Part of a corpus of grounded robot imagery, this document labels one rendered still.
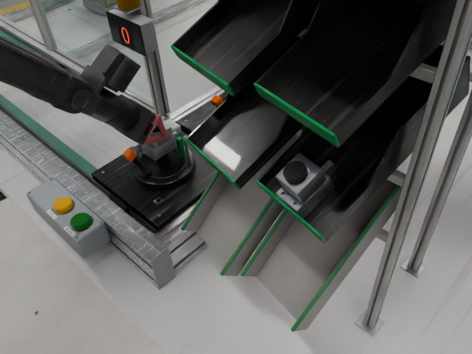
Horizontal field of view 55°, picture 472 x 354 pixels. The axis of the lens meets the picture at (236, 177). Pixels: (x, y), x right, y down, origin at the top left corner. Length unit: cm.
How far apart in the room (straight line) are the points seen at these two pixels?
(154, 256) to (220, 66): 43
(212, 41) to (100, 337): 59
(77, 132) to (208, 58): 75
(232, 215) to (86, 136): 59
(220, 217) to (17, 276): 48
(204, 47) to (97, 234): 50
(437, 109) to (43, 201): 81
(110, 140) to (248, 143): 62
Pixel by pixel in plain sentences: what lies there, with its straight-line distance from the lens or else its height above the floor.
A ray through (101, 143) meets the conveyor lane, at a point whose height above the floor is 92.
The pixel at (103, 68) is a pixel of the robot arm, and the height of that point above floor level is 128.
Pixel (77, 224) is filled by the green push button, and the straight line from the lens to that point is 97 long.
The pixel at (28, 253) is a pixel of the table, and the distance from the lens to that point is 112.
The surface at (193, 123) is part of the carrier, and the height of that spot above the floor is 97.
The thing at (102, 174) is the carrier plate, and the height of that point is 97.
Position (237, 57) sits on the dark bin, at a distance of 60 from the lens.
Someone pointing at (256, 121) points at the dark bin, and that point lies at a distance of 71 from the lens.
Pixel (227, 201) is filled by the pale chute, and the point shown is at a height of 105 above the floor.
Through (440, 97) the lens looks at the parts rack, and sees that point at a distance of 55.
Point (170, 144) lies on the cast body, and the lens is 98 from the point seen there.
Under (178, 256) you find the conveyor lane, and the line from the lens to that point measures 94.
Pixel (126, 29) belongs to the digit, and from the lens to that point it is 107.
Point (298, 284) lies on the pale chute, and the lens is 75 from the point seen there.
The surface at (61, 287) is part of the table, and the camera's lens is 103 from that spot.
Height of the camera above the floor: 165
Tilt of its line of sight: 43 degrees down
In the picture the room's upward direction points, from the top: 4 degrees counter-clockwise
